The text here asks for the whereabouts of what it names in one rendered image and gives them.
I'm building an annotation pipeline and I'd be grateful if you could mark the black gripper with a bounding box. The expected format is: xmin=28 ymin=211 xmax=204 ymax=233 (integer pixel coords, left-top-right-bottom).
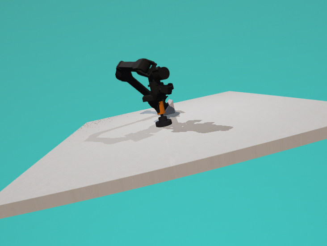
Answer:
xmin=142 ymin=80 xmax=168 ymax=113

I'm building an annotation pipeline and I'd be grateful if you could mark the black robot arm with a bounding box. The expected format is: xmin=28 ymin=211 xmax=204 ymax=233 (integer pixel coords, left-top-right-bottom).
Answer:
xmin=115 ymin=58 xmax=174 ymax=96

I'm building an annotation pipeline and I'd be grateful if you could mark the orange cylinder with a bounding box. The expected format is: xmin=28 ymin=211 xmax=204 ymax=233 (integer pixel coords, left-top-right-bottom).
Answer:
xmin=157 ymin=101 xmax=165 ymax=115

